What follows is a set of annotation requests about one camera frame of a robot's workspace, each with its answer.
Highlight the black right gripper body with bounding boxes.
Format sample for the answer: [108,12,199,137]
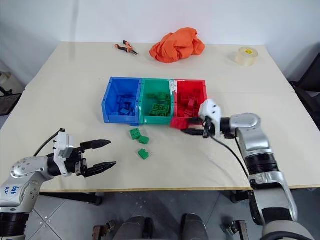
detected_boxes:
[198,116,217,139]

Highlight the dark rounded grey shape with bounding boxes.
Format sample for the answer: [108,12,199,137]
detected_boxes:
[180,212,210,240]
[116,215,154,240]

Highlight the crumpled orange cloth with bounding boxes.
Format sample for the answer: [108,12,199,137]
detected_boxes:
[149,27,206,64]

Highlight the black chair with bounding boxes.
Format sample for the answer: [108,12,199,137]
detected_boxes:
[288,42,320,135]

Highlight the black table leg caster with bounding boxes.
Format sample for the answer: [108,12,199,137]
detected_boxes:
[229,190,251,204]

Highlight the black stand base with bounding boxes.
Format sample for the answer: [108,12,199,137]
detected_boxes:
[0,71,24,116]

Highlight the green plastic bin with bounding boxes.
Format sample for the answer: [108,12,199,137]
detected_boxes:
[138,78,176,126]

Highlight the black table leg bar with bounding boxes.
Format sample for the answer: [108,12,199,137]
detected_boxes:
[39,191,104,207]

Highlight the blue plastic bin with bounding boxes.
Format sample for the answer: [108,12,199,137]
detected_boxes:
[101,76,143,125]

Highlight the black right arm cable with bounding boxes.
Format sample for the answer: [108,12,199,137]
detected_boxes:
[210,134,254,181]

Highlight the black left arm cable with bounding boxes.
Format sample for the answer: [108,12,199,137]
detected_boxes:
[33,128,64,157]

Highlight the large green building block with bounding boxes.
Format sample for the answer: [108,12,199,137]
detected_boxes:
[149,102,171,118]

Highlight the orange handled pliers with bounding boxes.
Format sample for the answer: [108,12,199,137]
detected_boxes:
[114,40,140,56]

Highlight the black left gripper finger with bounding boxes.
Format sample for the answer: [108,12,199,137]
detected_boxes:
[79,139,112,152]
[85,161,118,179]

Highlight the clear tape roll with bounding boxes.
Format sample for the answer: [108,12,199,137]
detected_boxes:
[234,46,260,68]

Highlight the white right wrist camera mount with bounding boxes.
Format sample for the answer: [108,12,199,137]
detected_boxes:
[198,99,224,138]

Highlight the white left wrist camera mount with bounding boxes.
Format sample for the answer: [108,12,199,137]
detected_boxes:
[53,128,76,177]

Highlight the red building block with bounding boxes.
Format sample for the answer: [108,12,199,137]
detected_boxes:
[177,105,194,118]
[186,95,199,111]

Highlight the brown metal bracket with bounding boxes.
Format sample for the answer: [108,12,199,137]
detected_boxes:
[92,219,116,240]
[224,219,248,240]

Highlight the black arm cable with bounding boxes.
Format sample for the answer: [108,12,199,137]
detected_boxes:
[210,134,254,181]
[33,128,64,157]

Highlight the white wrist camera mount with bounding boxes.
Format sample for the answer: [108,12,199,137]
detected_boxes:
[198,99,224,138]
[53,128,76,177]

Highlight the red plastic bin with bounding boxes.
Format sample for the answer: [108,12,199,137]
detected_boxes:
[172,79,209,124]

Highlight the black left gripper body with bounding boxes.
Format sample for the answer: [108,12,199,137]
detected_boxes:
[65,146,88,178]

